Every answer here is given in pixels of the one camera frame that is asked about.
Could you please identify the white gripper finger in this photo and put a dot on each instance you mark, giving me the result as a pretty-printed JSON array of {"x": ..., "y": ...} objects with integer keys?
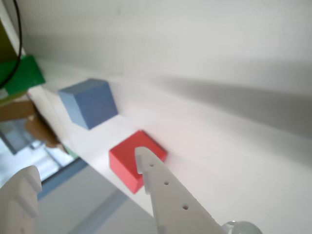
[{"x": 14, "y": 207}]

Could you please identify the white gripper finger with holes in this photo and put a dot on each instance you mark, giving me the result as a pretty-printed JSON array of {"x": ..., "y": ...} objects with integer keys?
[{"x": 170, "y": 202}]

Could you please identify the blue foam cube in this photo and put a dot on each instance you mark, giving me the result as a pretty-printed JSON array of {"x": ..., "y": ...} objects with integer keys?
[{"x": 90, "y": 102}]

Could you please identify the red foam cube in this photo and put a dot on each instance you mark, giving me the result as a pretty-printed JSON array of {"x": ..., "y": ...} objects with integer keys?
[{"x": 122, "y": 158}]

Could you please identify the brown cardboard piece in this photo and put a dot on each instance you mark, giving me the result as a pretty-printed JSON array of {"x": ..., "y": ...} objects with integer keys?
[
  {"x": 17, "y": 111},
  {"x": 41, "y": 132}
]

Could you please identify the green box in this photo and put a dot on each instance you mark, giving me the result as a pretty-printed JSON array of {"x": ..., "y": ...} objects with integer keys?
[{"x": 24, "y": 75}]

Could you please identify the olive green panel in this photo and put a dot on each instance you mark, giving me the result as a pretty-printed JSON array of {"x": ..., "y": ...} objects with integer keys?
[{"x": 5, "y": 46}]

